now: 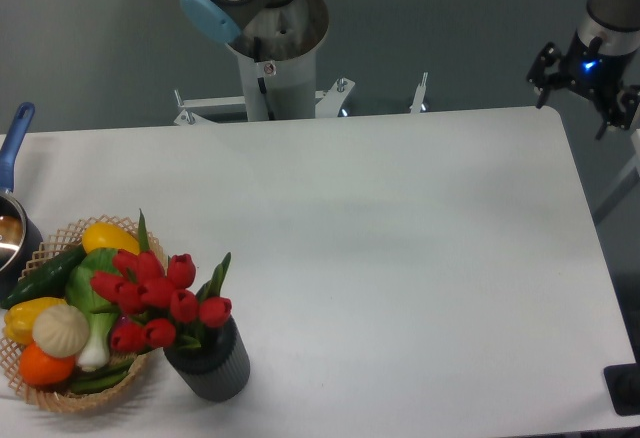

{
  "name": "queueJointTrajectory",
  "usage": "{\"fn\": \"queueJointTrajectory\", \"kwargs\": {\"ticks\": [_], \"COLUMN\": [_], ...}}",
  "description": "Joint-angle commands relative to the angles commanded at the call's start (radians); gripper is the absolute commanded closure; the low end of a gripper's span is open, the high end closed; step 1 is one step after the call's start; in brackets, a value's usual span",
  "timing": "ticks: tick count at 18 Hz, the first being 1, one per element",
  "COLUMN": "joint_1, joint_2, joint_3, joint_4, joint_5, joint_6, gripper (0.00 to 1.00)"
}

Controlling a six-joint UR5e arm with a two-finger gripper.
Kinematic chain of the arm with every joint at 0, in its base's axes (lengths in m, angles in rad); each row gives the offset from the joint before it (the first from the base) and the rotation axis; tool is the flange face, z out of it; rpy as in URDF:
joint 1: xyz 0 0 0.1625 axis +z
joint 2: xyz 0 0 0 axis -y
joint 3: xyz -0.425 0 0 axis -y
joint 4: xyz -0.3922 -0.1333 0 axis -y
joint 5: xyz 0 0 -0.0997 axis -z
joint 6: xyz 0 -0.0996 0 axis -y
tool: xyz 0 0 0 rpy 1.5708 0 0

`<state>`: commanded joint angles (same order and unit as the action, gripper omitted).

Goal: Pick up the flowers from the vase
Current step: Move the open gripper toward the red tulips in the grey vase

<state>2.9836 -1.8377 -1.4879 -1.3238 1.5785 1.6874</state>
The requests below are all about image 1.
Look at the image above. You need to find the orange fruit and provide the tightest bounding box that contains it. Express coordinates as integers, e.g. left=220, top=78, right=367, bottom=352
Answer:
left=19, top=342, right=76, bottom=387

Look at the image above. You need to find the green cucumber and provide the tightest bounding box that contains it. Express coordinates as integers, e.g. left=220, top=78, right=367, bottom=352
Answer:
left=1, top=246, right=87, bottom=309

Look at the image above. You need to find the red tulip bouquet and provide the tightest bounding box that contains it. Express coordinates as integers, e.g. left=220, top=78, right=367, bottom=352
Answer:
left=90, top=215, right=233, bottom=354

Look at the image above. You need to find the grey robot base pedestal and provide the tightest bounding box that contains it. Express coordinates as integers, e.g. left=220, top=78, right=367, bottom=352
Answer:
left=180, top=0, right=329, bottom=121

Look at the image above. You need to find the blue handled saucepan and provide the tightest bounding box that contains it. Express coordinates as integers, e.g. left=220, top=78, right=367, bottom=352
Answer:
left=1, top=102, right=42, bottom=299

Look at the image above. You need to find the yellow bell pepper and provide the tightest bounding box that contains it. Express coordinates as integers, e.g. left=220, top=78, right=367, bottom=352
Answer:
left=3, top=297, right=66, bottom=346

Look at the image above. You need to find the woven wicker basket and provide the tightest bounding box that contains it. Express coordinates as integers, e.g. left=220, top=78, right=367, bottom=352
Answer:
left=1, top=215, right=146, bottom=413

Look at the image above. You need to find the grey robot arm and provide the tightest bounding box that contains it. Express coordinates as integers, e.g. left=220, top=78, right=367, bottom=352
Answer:
left=526, top=0, right=639, bottom=140

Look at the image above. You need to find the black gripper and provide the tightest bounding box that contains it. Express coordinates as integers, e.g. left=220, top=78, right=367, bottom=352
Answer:
left=526, top=33, right=639, bottom=141

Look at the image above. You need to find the black device at table edge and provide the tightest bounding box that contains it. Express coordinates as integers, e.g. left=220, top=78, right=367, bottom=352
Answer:
left=603, top=363, right=639, bottom=416

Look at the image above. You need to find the dark grey ribbed vase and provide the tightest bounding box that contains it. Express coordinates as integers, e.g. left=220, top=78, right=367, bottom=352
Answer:
left=163, top=317, right=251, bottom=403

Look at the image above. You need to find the white metal mounting frame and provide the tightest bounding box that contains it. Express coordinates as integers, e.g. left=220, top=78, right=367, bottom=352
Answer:
left=173, top=71, right=430, bottom=126

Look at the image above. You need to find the green bok choy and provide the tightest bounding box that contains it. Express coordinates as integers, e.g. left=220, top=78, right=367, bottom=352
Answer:
left=65, top=248, right=119, bottom=372

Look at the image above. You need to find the white stand leg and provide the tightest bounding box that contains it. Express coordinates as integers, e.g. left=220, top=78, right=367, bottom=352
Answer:
left=592, top=130, right=639, bottom=226

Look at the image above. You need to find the cream steamed bun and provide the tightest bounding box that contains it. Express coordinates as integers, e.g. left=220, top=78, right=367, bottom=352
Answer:
left=32, top=304, right=90, bottom=358

